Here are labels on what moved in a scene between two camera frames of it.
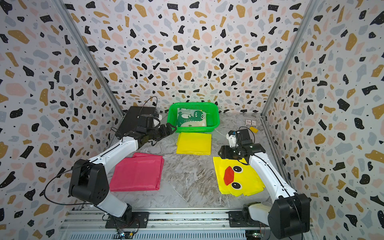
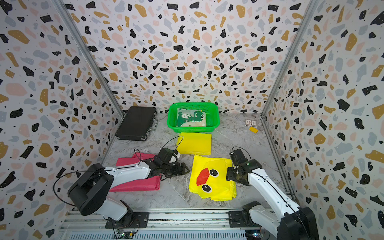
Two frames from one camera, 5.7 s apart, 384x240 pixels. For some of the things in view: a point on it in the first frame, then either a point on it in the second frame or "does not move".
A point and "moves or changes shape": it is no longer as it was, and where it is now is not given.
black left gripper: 166,132 -> 177,173
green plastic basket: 212,113 does not move
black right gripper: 224,152 -> 228,175
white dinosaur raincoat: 191,118 does not move
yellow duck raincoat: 235,177 moves or changes shape
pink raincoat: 142,172 does not move
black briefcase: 131,120 does not move
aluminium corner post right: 311,8 does not move
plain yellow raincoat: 194,143 does not move
